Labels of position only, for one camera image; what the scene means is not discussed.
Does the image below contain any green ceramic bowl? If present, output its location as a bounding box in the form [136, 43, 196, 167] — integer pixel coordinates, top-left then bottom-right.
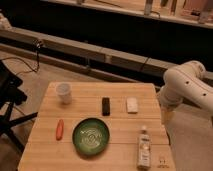
[72, 118, 110, 156]

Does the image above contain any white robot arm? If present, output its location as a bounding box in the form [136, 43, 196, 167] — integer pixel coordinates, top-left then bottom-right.
[157, 61, 213, 125]

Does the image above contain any black rectangular block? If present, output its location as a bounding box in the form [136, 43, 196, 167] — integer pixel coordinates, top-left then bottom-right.
[102, 97, 110, 116]

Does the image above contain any white sponge block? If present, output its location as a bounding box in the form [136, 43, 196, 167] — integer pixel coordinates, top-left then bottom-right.
[126, 97, 138, 113]

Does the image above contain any white plastic cup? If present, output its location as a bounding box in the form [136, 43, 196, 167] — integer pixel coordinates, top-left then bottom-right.
[56, 83, 71, 104]

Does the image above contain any orange carrot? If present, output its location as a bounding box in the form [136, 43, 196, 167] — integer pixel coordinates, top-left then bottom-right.
[56, 119, 64, 141]

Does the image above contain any clear plastic bottle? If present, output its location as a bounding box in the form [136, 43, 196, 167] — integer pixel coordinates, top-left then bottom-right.
[137, 126, 151, 169]

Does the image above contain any black floor cable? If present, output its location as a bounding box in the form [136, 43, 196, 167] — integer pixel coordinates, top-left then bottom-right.
[0, 39, 45, 76]

